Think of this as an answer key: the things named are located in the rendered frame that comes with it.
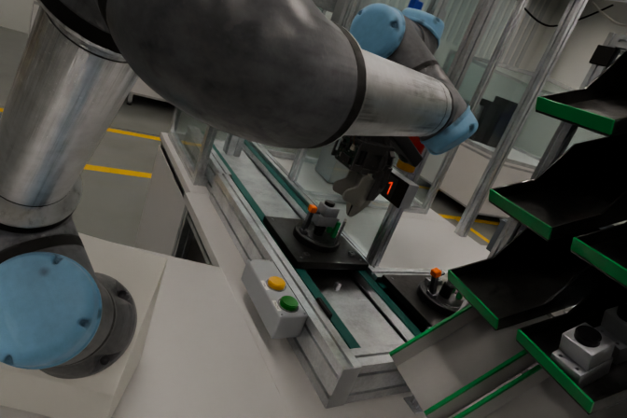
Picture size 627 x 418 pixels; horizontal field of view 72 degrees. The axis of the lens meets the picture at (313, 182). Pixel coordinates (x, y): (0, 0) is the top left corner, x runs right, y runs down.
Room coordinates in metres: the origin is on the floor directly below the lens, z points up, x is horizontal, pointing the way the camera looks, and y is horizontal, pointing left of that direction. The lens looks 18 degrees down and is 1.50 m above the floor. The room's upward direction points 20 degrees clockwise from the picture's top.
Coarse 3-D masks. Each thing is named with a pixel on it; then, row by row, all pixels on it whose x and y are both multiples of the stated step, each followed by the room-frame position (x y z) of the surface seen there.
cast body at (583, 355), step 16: (576, 336) 0.52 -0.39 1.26; (592, 336) 0.51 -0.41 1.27; (560, 352) 0.53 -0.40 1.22; (576, 352) 0.51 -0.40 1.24; (592, 352) 0.50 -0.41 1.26; (608, 352) 0.51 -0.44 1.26; (560, 368) 0.52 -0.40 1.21; (576, 368) 0.50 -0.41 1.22; (592, 368) 0.50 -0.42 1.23; (608, 368) 0.52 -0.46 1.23
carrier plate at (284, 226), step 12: (264, 216) 1.18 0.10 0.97; (276, 228) 1.13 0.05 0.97; (288, 228) 1.16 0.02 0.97; (276, 240) 1.09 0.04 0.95; (288, 240) 1.08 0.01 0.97; (288, 252) 1.03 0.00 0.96; (300, 252) 1.04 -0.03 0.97; (312, 252) 1.06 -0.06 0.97; (336, 252) 1.12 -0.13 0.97; (300, 264) 0.99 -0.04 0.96; (312, 264) 1.01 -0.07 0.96; (324, 264) 1.03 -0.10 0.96; (336, 264) 1.05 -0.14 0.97; (348, 264) 1.08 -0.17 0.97; (360, 264) 1.10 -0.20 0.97
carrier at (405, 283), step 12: (384, 276) 1.08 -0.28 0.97; (396, 276) 1.10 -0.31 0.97; (408, 276) 1.13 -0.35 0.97; (420, 276) 1.16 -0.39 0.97; (444, 276) 1.18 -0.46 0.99; (396, 288) 1.04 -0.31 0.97; (408, 288) 1.06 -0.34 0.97; (420, 288) 1.05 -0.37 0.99; (444, 288) 1.05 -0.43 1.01; (408, 300) 0.99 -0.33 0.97; (420, 300) 1.02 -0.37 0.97; (432, 300) 1.00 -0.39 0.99; (444, 300) 1.03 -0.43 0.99; (456, 300) 1.05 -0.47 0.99; (420, 312) 0.96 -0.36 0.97; (432, 312) 0.98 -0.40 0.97; (444, 312) 0.99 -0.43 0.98; (432, 324) 0.93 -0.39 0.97
